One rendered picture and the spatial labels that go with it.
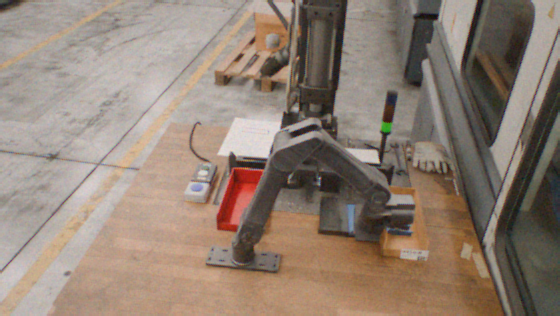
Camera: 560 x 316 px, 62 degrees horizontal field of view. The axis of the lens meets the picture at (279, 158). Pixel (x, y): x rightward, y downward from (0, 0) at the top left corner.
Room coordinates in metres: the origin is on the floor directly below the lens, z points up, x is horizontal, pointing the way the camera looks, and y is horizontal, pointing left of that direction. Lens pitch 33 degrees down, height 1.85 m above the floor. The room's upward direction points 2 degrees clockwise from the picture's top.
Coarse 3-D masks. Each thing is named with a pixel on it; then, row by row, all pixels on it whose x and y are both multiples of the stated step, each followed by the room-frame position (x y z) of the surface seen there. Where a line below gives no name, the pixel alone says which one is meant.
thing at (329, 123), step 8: (312, 104) 1.30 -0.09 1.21; (320, 104) 1.30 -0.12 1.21; (296, 112) 1.37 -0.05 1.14; (304, 112) 1.29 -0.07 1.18; (312, 112) 1.30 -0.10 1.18; (320, 112) 1.30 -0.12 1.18; (288, 120) 1.31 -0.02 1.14; (296, 120) 1.32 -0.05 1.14; (320, 120) 1.26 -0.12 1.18; (328, 120) 1.30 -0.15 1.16; (336, 120) 1.33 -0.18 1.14; (280, 128) 1.28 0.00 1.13; (328, 128) 1.27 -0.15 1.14; (336, 128) 1.28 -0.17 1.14; (336, 136) 1.26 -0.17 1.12
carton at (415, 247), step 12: (396, 192) 1.21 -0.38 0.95; (408, 192) 1.21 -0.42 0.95; (420, 204) 1.13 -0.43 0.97; (420, 216) 1.08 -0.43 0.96; (420, 228) 1.05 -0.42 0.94; (384, 240) 0.98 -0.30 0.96; (396, 240) 1.04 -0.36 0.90; (408, 240) 1.04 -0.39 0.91; (420, 240) 1.02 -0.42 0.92; (384, 252) 0.97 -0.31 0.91; (396, 252) 0.97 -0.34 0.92; (408, 252) 0.97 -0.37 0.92; (420, 252) 0.96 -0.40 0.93
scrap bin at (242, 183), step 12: (240, 168) 1.30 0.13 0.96; (240, 180) 1.30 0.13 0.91; (252, 180) 1.29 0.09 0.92; (228, 192) 1.20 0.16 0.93; (240, 192) 1.24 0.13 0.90; (252, 192) 1.24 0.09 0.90; (228, 204) 1.17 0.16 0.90; (240, 204) 1.17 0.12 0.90; (216, 216) 1.05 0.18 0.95; (228, 216) 1.11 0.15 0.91; (228, 228) 1.05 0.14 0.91
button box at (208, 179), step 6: (192, 132) 1.61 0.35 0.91; (192, 150) 1.48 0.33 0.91; (198, 156) 1.44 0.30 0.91; (210, 162) 1.39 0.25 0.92; (198, 168) 1.33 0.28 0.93; (210, 168) 1.33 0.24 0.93; (216, 168) 1.35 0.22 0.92; (198, 174) 1.29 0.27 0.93; (210, 174) 1.30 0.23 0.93; (192, 180) 1.26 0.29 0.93; (198, 180) 1.26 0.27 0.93; (204, 180) 1.26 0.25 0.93; (210, 180) 1.26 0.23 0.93; (210, 186) 1.26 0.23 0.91
